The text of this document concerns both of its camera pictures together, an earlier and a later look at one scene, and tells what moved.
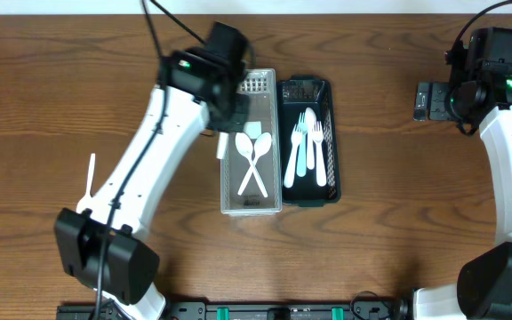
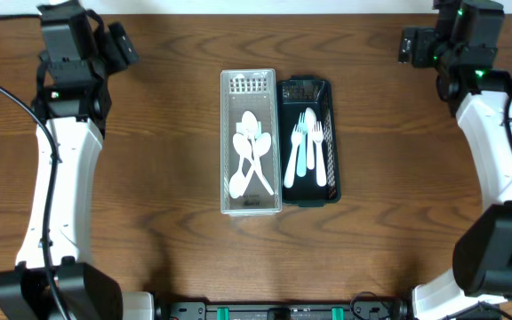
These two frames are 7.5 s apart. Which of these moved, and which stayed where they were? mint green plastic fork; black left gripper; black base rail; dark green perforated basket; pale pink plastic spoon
Moved: black left gripper
Stayed: dark green perforated basket; pale pink plastic spoon; mint green plastic fork; black base rail
